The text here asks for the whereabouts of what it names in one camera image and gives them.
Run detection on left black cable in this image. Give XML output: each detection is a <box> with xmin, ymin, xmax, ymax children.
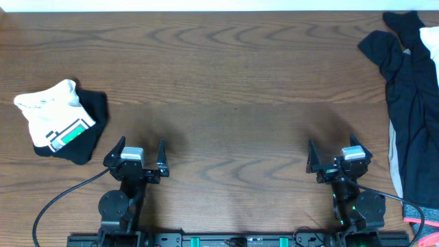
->
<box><xmin>32</xmin><ymin>167</ymin><xmax>112</xmax><ymax>247</ymax></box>

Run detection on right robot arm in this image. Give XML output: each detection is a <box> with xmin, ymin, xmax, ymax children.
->
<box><xmin>306</xmin><ymin>134</ymin><xmax>385</xmax><ymax>246</ymax></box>

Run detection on right black cable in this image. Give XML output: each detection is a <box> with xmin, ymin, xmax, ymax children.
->
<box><xmin>339</xmin><ymin>167</ymin><xmax>426</xmax><ymax>247</ymax></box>

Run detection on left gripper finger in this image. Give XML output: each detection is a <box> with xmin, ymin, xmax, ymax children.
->
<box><xmin>156</xmin><ymin>139</ymin><xmax>169</xmax><ymax>177</ymax></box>
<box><xmin>103</xmin><ymin>136</ymin><xmax>126</xmax><ymax>168</ymax></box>

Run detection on black cable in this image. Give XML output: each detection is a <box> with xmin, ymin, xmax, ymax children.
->
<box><xmin>339</xmin><ymin>167</ymin><xmax>426</xmax><ymax>247</ymax></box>
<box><xmin>32</xmin><ymin>167</ymin><xmax>112</xmax><ymax>247</ymax></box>

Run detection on folded white printed shirt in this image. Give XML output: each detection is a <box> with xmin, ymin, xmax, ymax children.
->
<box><xmin>14</xmin><ymin>79</ymin><xmax>95</xmax><ymax>152</ymax></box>

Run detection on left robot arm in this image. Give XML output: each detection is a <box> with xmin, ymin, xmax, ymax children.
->
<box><xmin>97</xmin><ymin>137</ymin><xmax>169</xmax><ymax>246</ymax></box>

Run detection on black leggings with grey waistband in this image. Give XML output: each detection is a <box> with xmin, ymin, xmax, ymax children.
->
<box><xmin>358</xmin><ymin>11</ymin><xmax>438</xmax><ymax>246</ymax></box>

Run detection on beige garment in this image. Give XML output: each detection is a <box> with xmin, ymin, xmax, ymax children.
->
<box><xmin>388</xmin><ymin>121</ymin><xmax>403</xmax><ymax>198</ymax></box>

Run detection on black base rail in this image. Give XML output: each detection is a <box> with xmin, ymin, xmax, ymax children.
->
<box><xmin>67</xmin><ymin>229</ymin><xmax>410</xmax><ymax>247</ymax></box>

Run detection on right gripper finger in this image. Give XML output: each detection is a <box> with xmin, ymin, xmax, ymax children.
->
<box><xmin>348</xmin><ymin>134</ymin><xmax>373</xmax><ymax>163</ymax></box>
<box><xmin>306</xmin><ymin>140</ymin><xmax>320</xmax><ymax>174</ymax></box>

